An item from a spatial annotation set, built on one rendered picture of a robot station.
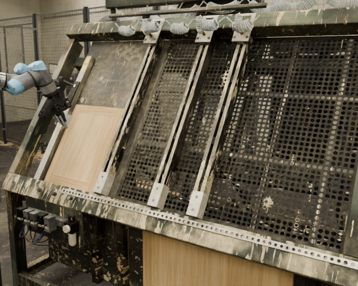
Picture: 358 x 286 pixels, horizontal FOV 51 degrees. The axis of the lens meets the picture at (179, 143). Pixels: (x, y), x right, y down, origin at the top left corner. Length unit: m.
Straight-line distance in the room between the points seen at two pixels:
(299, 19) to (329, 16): 0.15
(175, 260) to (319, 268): 0.90
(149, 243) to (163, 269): 0.17
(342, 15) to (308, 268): 1.24
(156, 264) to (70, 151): 0.90
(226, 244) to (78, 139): 1.24
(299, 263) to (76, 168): 1.43
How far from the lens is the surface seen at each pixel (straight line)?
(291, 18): 2.20
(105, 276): 2.73
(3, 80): 2.00
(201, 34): 2.32
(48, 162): 2.62
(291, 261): 1.71
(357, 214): 1.72
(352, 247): 1.70
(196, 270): 2.23
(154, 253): 2.35
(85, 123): 2.56
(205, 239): 1.83
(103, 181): 2.20
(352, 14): 2.14
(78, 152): 2.48
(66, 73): 3.00
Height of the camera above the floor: 1.64
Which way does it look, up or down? 12 degrees down
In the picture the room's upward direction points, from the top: 1 degrees clockwise
